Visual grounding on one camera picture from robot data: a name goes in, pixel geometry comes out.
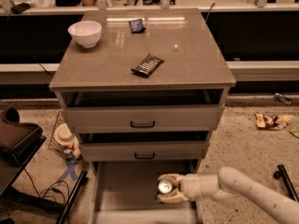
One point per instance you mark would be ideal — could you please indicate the dark office chair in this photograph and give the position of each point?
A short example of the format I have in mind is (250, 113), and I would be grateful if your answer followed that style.
(19, 142)

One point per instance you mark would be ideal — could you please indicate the bottom grey drawer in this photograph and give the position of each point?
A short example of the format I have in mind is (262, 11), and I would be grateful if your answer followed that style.
(125, 193)

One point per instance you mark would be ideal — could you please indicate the top grey drawer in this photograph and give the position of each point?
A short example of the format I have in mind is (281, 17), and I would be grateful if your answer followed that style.
(144, 111)

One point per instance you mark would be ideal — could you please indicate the green packet on floor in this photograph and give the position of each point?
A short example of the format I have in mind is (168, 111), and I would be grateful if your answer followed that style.
(295, 131)

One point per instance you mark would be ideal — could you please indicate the black device on ledge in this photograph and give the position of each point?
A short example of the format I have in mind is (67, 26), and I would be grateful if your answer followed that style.
(20, 8)

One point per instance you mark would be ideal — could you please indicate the dark blue snack packet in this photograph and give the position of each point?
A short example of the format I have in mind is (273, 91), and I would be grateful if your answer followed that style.
(137, 26)

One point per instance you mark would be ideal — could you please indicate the pepsi can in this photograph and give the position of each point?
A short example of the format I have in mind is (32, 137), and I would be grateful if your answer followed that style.
(163, 188)

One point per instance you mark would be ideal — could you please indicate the grey drawer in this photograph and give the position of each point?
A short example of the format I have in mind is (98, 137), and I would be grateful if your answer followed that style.
(144, 146)
(144, 111)
(125, 193)

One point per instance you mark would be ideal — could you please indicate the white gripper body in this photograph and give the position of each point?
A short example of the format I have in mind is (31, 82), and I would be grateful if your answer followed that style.
(190, 187)

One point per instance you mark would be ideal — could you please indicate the middle grey drawer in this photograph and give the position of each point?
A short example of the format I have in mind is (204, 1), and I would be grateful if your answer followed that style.
(144, 146)

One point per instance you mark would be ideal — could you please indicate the small bottle on floor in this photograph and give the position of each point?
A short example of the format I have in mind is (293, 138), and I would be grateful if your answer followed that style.
(283, 99)

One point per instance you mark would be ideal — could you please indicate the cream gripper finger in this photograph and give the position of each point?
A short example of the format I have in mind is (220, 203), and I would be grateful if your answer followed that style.
(174, 196)
(174, 178)

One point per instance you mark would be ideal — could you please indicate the black bar floor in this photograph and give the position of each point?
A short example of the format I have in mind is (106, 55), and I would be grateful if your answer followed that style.
(82, 178)
(281, 172)

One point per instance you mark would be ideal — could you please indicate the black bar left floor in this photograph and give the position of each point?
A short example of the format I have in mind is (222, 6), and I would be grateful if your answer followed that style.
(82, 178)

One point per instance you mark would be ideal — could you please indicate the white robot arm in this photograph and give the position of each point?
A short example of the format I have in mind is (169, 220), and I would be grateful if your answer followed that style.
(226, 186)

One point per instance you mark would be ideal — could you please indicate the white bowl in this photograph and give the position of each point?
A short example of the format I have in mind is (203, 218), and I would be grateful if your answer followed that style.
(86, 33)

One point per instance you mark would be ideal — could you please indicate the black striped snack bar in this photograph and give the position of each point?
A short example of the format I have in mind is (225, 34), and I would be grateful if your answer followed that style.
(147, 66)

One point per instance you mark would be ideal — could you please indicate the black bar right floor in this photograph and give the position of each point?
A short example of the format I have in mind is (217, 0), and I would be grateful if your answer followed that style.
(281, 172)

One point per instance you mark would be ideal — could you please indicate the grey drawer cabinet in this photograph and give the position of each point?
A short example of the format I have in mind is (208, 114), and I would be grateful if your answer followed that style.
(192, 59)

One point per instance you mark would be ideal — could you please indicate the crumpled snack wrapper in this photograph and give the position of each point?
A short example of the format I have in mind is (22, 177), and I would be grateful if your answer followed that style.
(272, 122)

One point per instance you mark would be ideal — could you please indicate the wire basket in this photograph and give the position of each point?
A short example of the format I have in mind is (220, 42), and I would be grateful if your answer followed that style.
(70, 152)

